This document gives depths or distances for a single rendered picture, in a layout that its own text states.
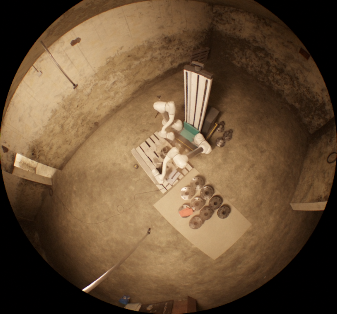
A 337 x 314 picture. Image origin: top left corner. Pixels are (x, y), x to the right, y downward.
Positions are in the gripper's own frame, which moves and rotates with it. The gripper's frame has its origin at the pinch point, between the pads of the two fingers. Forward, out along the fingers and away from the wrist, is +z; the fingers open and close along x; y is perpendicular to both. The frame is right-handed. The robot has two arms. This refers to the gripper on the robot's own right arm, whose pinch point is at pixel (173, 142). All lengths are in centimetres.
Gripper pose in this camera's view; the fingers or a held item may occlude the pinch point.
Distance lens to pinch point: 216.0
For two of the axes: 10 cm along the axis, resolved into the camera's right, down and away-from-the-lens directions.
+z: 1.3, 3.7, 9.2
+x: -7.4, -5.8, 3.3
